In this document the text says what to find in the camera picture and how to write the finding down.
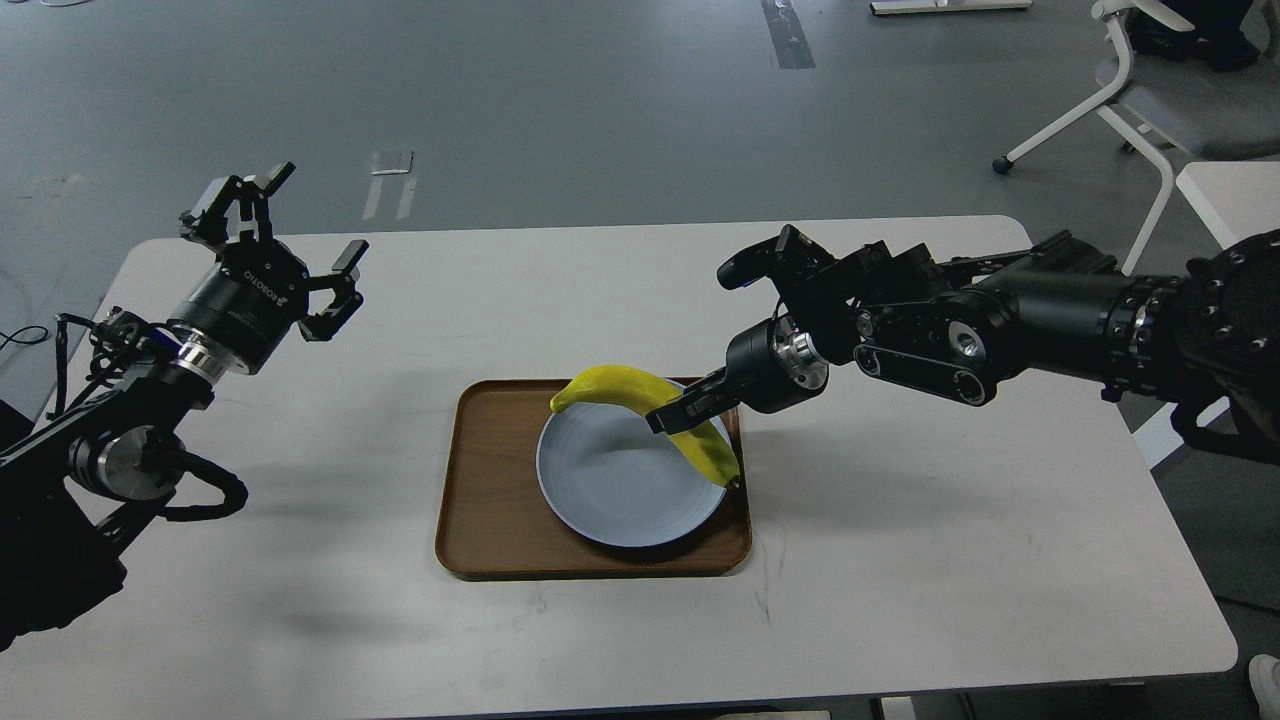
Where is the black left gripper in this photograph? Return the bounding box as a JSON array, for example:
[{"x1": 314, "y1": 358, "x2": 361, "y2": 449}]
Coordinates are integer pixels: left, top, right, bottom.
[{"x1": 168, "y1": 161, "x2": 370, "y2": 375}]

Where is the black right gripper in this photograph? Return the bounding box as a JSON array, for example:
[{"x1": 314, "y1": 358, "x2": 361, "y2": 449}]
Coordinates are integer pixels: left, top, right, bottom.
[{"x1": 645, "y1": 318, "x2": 829, "y2": 436}]

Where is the yellow banana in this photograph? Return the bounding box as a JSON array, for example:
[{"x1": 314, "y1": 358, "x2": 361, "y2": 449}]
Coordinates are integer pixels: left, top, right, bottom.
[{"x1": 549, "y1": 364, "x2": 742, "y2": 488}]

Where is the light blue plate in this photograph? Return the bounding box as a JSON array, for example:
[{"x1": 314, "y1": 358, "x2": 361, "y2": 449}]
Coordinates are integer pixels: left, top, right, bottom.
[{"x1": 535, "y1": 404, "x2": 730, "y2": 550}]

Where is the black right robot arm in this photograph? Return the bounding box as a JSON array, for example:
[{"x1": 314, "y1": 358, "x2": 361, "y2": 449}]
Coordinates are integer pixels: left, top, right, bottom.
[{"x1": 645, "y1": 225, "x2": 1279, "y2": 464}]

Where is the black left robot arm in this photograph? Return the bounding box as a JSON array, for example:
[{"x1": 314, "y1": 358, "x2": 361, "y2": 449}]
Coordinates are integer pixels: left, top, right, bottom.
[{"x1": 1, "y1": 161, "x2": 369, "y2": 647}]

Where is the brown wooden tray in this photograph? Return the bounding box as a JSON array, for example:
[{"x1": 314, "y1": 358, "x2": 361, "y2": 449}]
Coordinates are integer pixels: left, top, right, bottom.
[{"x1": 435, "y1": 378, "x2": 753, "y2": 582}]

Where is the white office chair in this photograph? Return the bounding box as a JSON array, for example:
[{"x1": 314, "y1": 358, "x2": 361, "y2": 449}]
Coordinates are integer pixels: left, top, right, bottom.
[{"x1": 992, "y1": 1, "x2": 1279, "y2": 273}]

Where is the white side table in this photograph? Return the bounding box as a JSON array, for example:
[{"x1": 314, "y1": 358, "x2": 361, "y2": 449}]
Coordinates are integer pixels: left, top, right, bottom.
[{"x1": 1132, "y1": 159, "x2": 1279, "y2": 469}]

